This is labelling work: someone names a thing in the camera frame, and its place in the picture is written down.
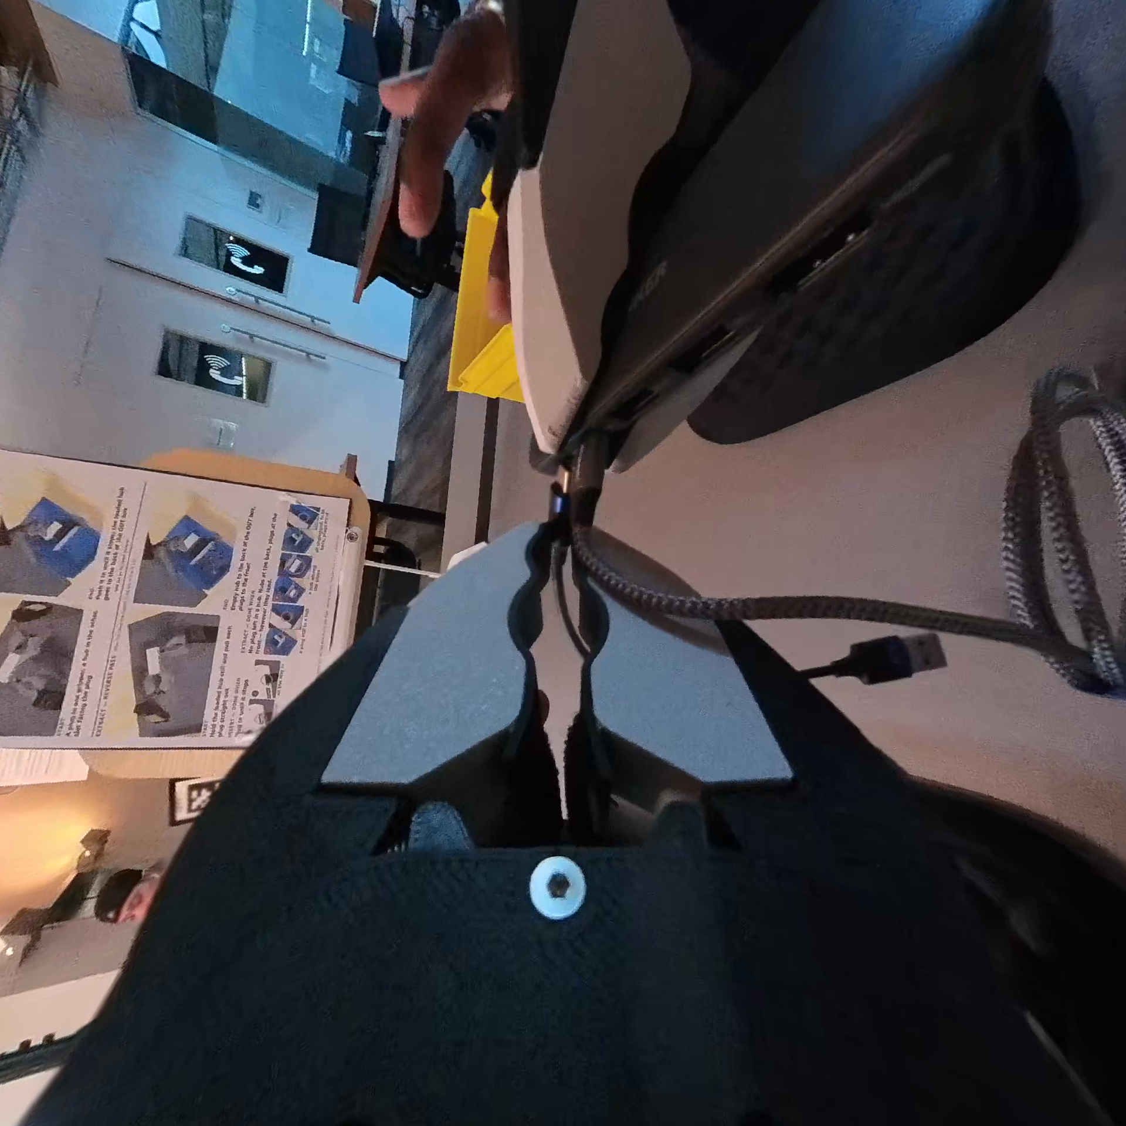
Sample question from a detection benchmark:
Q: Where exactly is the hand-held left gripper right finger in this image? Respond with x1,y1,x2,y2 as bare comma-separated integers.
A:
566,545,795,839

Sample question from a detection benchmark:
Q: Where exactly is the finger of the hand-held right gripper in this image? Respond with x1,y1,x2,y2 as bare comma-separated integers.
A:
508,0,699,457
605,326,750,473

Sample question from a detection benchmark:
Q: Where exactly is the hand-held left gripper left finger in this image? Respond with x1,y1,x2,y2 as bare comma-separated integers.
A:
319,519,566,839

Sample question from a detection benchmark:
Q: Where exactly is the slim black usb hub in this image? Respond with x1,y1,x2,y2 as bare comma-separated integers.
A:
577,0,1061,441

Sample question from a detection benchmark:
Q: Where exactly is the thin black usb cable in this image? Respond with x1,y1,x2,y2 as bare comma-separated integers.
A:
547,478,952,687

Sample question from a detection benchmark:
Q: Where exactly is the braided grey usb cable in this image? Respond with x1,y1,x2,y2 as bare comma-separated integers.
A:
562,364,1126,698

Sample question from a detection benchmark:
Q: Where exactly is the person's right hand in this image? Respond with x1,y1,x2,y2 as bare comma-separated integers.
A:
377,6,522,328

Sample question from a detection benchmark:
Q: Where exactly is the yellow plastic bin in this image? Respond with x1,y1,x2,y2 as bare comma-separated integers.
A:
445,171,530,406

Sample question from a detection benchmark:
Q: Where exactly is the brown wooden desk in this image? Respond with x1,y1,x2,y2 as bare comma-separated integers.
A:
351,114,414,304

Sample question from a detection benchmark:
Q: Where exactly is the instruction poster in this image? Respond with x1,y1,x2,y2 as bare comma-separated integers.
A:
0,449,364,750

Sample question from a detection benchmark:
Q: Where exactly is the marker tag sign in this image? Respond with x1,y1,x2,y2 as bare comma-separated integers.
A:
168,776,223,830

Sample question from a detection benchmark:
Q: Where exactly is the black phone door sign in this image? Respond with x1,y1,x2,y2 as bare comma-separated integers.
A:
158,327,274,403
180,216,291,296

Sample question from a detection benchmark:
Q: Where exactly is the black tripod pole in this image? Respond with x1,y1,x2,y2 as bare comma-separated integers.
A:
0,1024,94,1084

